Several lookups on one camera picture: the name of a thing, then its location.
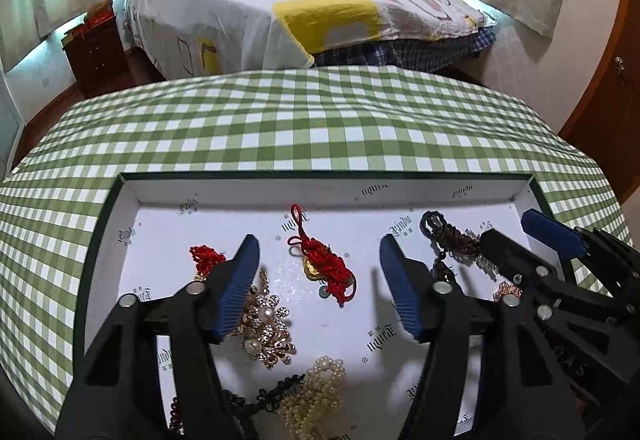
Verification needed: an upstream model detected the blue plaid bed cover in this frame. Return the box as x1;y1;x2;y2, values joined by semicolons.
312;27;498;71

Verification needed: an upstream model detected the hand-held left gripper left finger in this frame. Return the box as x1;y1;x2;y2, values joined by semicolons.
54;234;262;440

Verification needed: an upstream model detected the brown wooden door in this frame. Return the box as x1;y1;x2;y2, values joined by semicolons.
557;0;640;201

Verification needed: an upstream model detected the white jewelry box tray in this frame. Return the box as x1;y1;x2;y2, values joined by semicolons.
72;172;553;440

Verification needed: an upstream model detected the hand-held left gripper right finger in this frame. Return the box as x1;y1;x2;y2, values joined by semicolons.
378;234;586;440

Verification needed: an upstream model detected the narrow pale curtain panel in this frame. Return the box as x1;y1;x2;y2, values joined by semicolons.
0;0;42;66

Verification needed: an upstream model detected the patterned white yellow bedsheet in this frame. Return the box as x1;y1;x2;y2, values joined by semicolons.
122;0;501;78

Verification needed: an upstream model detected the black knotted cord ornament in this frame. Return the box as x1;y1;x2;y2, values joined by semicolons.
222;372;307;440

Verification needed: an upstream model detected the red knot gold ingot charm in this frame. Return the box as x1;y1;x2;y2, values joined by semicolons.
286;204;360;308

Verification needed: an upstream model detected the dark wooden nightstand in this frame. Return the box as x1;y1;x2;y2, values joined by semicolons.
61;22;136;98

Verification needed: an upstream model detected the cream pearl necklace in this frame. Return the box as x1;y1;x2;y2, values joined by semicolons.
277;356;347;440

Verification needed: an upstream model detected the gold flower pearl brooch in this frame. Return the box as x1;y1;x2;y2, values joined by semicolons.
231;267;297;369

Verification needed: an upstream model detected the red box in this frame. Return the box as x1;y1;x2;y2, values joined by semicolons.
82;12;115;34

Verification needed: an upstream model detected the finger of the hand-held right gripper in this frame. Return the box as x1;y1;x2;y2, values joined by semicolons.
477;227;557;306
520;209;597;273

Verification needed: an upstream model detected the small red knot ornament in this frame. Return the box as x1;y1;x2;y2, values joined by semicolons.
189;244;227;282

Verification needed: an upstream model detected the small rose gold brooch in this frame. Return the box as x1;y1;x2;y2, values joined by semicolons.
492;281;523;304

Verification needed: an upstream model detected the green checked tablecloth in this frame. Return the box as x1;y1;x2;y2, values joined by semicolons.
0;67;626;436

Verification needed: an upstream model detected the dark braided cord ornament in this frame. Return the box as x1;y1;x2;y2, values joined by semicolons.
419;210;501;282

